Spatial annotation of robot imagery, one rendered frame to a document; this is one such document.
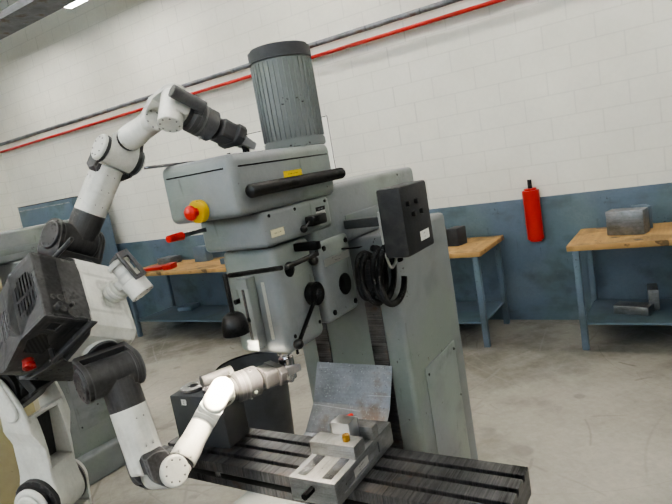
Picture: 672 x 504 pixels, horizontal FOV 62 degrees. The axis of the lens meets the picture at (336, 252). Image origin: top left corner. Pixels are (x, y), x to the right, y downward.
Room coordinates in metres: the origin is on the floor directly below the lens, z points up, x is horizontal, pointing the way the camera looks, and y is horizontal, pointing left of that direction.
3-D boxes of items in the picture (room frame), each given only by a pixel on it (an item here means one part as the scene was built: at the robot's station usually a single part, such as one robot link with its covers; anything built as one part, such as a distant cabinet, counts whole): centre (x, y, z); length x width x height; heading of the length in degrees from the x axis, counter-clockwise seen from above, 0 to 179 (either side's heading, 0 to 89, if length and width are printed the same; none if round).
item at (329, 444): (1.52, 0.09, 1.03); 0.15 x 0.06 x 0.04; 58
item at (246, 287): (1.57, 0.27, 1.45); 0.04 x 0.04 x 0.21; 57
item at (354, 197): (2.08, -0.07, 1.66); 0.80 x 0.23 x 0.20; 147
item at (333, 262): (1.83, 0.10, 1.47); 0.24 x 0.19 x 0.26; 57
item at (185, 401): (1.90, 0.54, 1.04); 0.22 x 0.12 x 0.20; 64
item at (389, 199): (1.73, -0.24, 1.62); 0.20 x 0.09 x 0.21; 147
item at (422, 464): (1.64, 0.17, 0.90); 1.24 x 0.23 x 0.08; 57
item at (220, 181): (1.68, 0.20, 1.81); 0.47 x 0.26 x 0.16; 147
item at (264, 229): (1.70, 0.18, 1.68); 0.34 x 0.24 x 0.10; 147
